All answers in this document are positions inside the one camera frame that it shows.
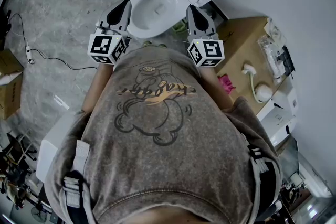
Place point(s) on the white power strip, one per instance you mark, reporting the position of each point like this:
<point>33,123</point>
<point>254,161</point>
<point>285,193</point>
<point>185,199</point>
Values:
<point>29,55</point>

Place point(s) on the pink cloth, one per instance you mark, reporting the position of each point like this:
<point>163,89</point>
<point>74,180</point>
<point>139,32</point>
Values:
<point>226,84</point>

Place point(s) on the person's left forearm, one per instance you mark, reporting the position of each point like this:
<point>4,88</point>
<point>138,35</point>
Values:
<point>95,86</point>

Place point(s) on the person's shoe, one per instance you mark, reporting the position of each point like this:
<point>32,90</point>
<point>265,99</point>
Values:
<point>147,44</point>

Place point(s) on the person's right forearm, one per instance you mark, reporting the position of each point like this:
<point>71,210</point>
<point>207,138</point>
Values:
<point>218,86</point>

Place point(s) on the clear plastic parts bag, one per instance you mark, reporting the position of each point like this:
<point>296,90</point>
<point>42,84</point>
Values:
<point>271,52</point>

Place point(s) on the small cardboard box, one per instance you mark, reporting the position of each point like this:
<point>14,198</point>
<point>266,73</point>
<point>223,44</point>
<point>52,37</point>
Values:
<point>10,86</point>

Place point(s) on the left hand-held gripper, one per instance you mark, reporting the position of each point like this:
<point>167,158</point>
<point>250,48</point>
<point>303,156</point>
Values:
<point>105,47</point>

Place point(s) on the black bracket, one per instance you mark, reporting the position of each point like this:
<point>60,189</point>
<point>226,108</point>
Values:
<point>287,60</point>

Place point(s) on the white carton box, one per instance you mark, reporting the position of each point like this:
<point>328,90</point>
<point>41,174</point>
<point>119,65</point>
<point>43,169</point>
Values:
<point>281,118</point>

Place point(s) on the white open toilet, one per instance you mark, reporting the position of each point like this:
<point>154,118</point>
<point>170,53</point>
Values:
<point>141,26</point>

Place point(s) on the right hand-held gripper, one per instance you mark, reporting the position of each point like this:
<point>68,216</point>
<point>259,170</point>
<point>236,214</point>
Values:
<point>207,52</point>

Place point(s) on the person's grey printed shirt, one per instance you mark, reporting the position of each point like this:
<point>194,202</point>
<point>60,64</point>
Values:
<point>168,152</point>

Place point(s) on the large cardboard box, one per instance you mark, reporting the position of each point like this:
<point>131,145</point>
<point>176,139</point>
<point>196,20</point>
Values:
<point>236,34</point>

